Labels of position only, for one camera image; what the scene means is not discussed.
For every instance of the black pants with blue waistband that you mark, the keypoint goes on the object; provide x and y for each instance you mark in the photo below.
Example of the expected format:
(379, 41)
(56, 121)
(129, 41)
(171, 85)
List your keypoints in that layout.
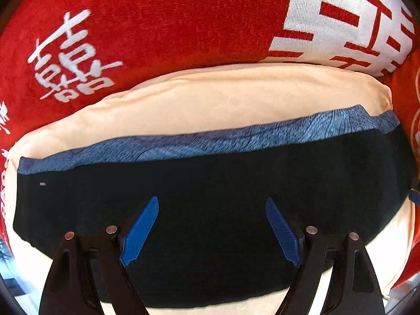
(210, 203)

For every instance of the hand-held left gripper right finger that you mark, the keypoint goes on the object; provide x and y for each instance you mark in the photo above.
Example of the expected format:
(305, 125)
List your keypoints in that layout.
(282, 229)

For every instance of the cream pillow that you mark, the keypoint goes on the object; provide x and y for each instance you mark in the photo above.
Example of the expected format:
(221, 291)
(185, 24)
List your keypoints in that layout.
(210, 98)

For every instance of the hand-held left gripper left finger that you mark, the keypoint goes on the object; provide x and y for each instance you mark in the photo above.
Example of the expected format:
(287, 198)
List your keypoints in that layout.
(139, 233)

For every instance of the red printed blanket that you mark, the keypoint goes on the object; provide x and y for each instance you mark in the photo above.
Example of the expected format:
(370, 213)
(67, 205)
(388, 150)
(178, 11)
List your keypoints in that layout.
(147, 23)

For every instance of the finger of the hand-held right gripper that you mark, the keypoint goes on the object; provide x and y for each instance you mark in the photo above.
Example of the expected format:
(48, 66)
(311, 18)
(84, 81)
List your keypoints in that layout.
(415, 193)

